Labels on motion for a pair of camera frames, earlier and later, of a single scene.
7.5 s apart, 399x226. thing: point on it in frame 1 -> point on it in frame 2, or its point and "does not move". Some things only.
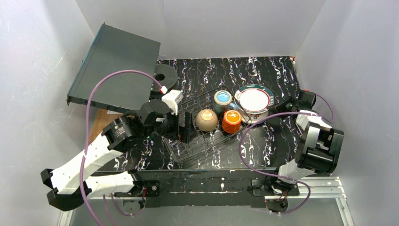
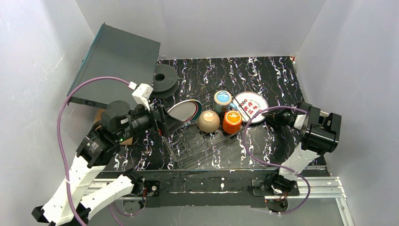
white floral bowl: x=206 y=120 does not move
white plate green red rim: x=254 y=98 -> x=186 y=111
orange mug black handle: x=231 y=122 does not move
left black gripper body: x=180 y=127 -> x=159 y=120
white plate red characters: x=252 y=113 does not move
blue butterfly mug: x=222 y=99 does not move
